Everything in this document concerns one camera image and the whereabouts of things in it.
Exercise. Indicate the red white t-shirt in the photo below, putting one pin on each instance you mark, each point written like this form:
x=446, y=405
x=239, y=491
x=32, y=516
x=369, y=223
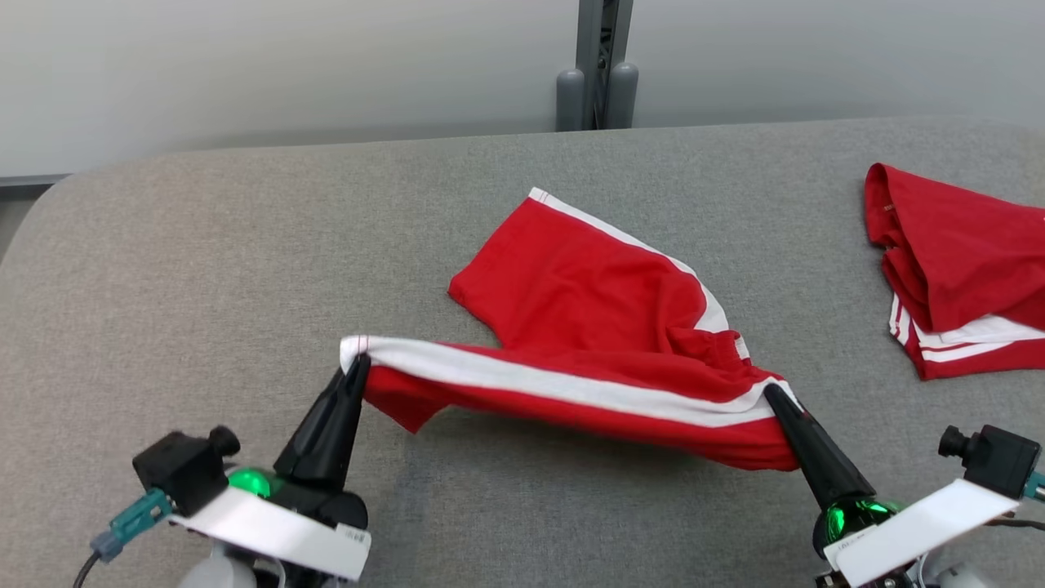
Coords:
x=963, y=261

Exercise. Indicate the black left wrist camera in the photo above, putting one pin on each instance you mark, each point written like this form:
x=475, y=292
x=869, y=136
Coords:
x=184, y=469

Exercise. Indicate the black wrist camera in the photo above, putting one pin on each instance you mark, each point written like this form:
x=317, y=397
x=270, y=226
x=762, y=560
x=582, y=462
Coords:
x=184, y=469
x=996, y=457

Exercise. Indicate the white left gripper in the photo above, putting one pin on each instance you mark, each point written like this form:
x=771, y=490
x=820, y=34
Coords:
x=277, y=523

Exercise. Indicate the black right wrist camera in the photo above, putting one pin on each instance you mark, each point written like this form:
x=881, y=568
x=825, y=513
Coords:
x=996, y=457

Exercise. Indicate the dark metal truss post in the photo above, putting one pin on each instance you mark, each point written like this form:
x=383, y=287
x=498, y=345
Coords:
x=598, y=73

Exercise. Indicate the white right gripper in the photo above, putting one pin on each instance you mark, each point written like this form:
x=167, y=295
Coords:
x=906, y=531

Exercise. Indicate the red shorts with white stripe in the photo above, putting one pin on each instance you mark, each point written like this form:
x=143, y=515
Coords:
x=604, y=327

